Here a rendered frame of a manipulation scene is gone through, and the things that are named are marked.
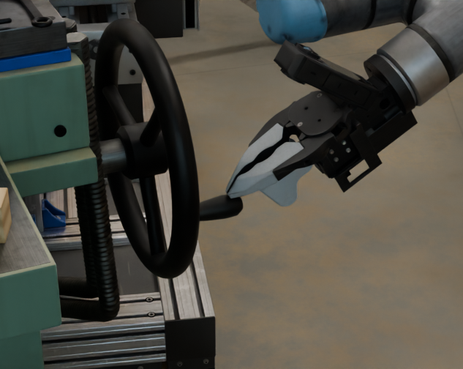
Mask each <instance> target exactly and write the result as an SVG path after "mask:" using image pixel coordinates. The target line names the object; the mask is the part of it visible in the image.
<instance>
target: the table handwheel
mask: <svg viewBox="0 0 463 369"><path fill-rule="evenodd" d="M124 46H127V47H128V49H129V50H130V51H131V52H132V55H133V56H134V57H135V59H136V61H137V63H138V65H139V67H140V69H141V71H142V73H143V76H144V78H145V79H146V83H147V85H148V88H149V91H150V93H151V96H152V100H153V102H154V106H155V108H154V110H153V113H152V115H151V118H150V119H149V121H148V122H141V123H136V121H135V120H134V118H133V117H132V115H131V113H130V112H129V110H128V109H127V107H126V105H125V103H124V101H123V100H122V98H121V95H120V94H119V92H118V69H119V62H120V58H121V53H122V51H123V48H124ZM94 96H95V105H96V112H97V113H96V116H97V122H98V125H97V126H98V128H99V129H98V132H99V138H100V141H99V142H100V144H101V146H100V148H101V150H102V151H101V154H102V164H103V169H104V173H103V174H106V175H107V178H108V184H109V187H110V191H111V194H112V197H113V201H114V204H115V206H116V210H117V212H118V216H119V219H120V221H121V224H122V226H123V228H124V231H125V233H126V235H127V238H128V240H129V242H130V244H131V246H132V248H133V250H134V251H135V253H136V254H137V256H138V258H139V259H140V261H141V262H142V263H143V265H144V266H145V267H146V268H147V269H148V270H149V271H150V272H152V273H153V274H154V275H156V276H158V277H161V278H166V279H171V278H175V277H178V276H179V275H181V274H182V273H184V272H185V271H186V269H187V268H188V266H189V265H190V264H191V262H192V259H193V256H194V254H195V249H196V246H197V239H198V234H199V225H200V195H199V184H198V176H197V165H196V159H195V151H194V146H193V142H192V136H191V132H190V128H189V122H188V119H187V114H186V111H185V108H184V104H183V101H182V98H181V94H180V91H179V89H178V85H177V83H176V79H175V77H174V75H173V72H172V70H171V68H170V65H169V63H168V61H167V59H166V57H165V55H164V53H163V51H162V49H161V48H160V46H159V44H158V43H157V41H156V40H155V39H154V37H153V36H152V35H151V33H150V32H149V31H148V29H147V28H145V27H144V26H143V25H142V24H140V23H138V22H137V21H136V20H132V19H129V18H120V19H118V20H115V21H113V22H112V23H110V24H109V25H108V26H107V27H106V29H105V30H104V32H103V33H102V36H101V37H100V40H99V44H98V48H97V55H96V61H95V70H94ZM168 169H169V175H170V188H171V198H172V229H171V237H170V244H169V248H168V250H167V252H165V243H164V239H163V234H162V226H161V221H160V216H159V206H158V199H157V187H156V181H155V175H158V174H164V173H166V172H167V170H168ZM133 179H139V181H140V189H141V193H142V198H143V205H144V209H145V214H146V220H145V218H144V216H143V213H142V211H141V208H140V205H139V203H138V199H137V196H136V194H135V190H134V187H133V184H132V180H133Z"/></svg>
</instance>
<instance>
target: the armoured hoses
mask: <svg viewBox="0 0 463 369"><path fill-rule="evenodd" d="M64 20H65V22H66V30H67V46H68V47H69V49H70V50H71V52H73V53H75V54H76V55H77V56H78V58H79V59H80V60H81V61H82V62H83V64H84V70H85V80H86V99H87V109H88V120H89V138H90V144H89V147H90V148H91V150H92V152H93V153H94V154H95V156H96V157H97V173H98V181H97V182H95V183H91V184H85V185H81V186H77V187H74V190H75V199H76V204H77V206H76V208H77V213H78V219H79V220H78V222H79V227H80V235H81V238H80V239H81V241H82V242H81V244H82V248H83V257H84V262H85V264H84V265H85V267H86V268H85V271H86V277H72V276H71V277H70V276H63V275H62V276H61V275H58V283H59V295H64V296H71V297H80V298H81V297H82V298H88V300H87V299H71V298H62V297H60V306H61V317H63V318H74V319H79V320H80V319H81V320H88V321H98V322H99V321H100V322H107V321H112V320H113V319H114V318H115V317H116V316H117V315H118V312H119V309H120V301H119V300H120V296H119V292H118V290H119V288H118V279H117V274H116V273H117V271H116V265H115V264H116V262H115V256H114V252H113V250H114V248H113V242H112V241H113V238H112V233H111V228H110V226H111V224H110V218H109V217H110V215H109V213H108V212H109V209H108V204H107V202H108V200H107V194H106V192H107V190H106V189H105V187H106V185H105V179H104V177H105V175H104V174H103V173H104V169H103V164H102V154H101V151H102V150H101V148H100V146H101V144H100V142H99V141H100V138H99V132H98V129H99V128H98V126H97V125H98V122H97V116H96V113H97V112H96V110H95V108H96V105H95V104H94V103H95V99H94V93H93V91H94V89H93V87H92V86H93V83H92V82H91V80H92V77H91V71H90V68H91V65H90V64H89V62H90V58H91V57H90V50H89V39H88V37H87V36H86V35H85V34H83V33H81V32H78V30H77V24H76V22H75V21H74V20H71V19H69V18H64ZM97 297H99V300H98V301H96V300H89V299H93V298H97Z"/></svg>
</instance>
